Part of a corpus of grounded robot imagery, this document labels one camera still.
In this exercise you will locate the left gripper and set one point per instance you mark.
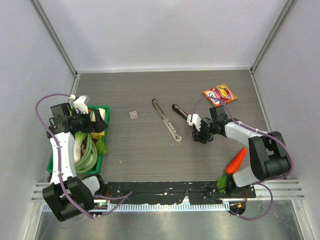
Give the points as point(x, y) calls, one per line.
point(95, 126)

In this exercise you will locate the white slotted cable duct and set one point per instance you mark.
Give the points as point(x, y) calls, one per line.
point(183, 207)

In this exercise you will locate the orange candy bag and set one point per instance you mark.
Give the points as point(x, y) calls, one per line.
point(220, 94)

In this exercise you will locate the green plastic tray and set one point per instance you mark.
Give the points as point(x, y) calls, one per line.
point(97, 167)

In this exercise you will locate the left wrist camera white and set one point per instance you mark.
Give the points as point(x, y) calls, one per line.
point(80, 103)

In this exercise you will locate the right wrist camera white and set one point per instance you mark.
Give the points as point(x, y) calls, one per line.
point(194, 120)

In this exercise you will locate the green toy leaf sprig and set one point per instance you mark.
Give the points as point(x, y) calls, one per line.
point(101, 147)

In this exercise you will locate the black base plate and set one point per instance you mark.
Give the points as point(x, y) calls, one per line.
point(174, 192)

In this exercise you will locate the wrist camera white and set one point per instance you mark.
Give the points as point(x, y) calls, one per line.
point(194, 120)
point(80, 103)

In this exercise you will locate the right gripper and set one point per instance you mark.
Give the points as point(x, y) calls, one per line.
point(199, 135)

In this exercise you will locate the red white staple box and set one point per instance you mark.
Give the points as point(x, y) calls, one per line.
point(133, 114)

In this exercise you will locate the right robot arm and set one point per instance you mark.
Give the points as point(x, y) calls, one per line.
point(268, 155)

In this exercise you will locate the orange toy carrot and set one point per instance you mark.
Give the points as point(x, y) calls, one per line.
point(236, 162)

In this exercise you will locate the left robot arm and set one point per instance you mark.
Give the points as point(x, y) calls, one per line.
point(67, 195)

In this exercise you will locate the yellow white toy cabbage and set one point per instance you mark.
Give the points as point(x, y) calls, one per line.
point(97, 135)

